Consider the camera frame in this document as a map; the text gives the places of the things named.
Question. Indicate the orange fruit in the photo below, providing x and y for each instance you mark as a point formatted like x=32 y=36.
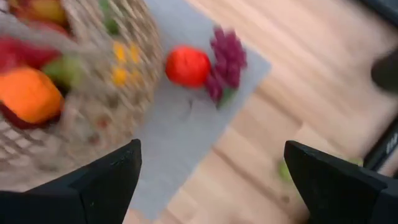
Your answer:
x=29 y=93

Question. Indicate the green apple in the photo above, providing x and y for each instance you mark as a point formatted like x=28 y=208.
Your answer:
x=109 y=21

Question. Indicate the small red tomato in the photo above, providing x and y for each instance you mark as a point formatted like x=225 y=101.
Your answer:
x=188 y=65

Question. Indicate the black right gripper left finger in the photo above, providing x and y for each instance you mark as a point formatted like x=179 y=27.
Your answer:
x=77 y=202

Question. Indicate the purple grape bunch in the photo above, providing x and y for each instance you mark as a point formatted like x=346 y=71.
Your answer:
x=230 y=56

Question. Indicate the yellow bell pepper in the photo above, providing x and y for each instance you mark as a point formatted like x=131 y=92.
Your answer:
x=119 y=76

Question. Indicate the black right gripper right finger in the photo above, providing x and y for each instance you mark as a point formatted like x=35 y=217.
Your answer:
x=342 y=196

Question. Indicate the grey woven placemat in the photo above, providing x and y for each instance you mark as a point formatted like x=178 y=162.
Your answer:
x=174 y=130

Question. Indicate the green pear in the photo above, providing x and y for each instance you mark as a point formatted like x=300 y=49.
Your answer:
x=62 y=73

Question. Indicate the bright red apple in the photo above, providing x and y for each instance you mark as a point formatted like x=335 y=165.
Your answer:
x=18 y=53

